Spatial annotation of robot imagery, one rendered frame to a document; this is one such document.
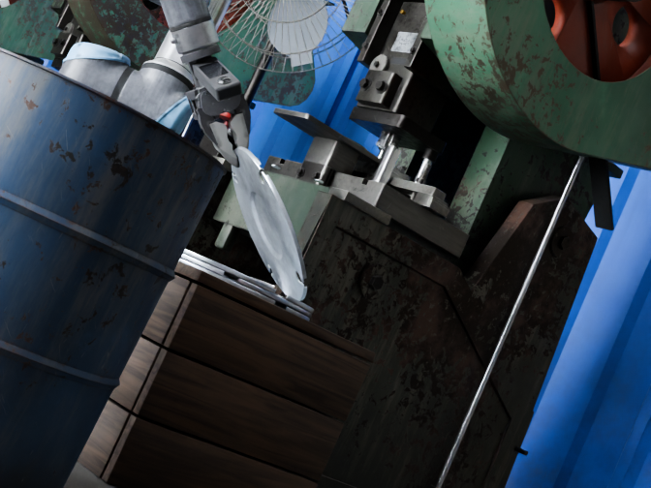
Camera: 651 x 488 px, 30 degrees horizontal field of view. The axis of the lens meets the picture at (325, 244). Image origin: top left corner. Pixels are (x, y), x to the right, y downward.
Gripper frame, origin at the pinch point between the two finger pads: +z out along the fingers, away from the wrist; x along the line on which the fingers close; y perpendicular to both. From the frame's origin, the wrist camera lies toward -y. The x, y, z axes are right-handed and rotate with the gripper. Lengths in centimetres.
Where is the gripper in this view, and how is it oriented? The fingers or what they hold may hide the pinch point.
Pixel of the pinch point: (238, 160)
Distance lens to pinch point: 213.8
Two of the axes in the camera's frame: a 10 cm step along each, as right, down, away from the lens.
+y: -3.6, -0.7, 9.3
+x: -8.8, 3.5, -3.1
